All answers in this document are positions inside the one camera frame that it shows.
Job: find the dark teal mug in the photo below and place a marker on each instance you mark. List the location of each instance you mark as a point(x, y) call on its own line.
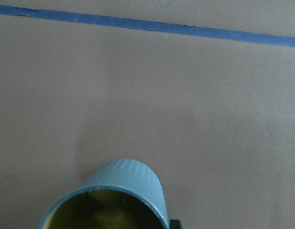
point(122, 194)

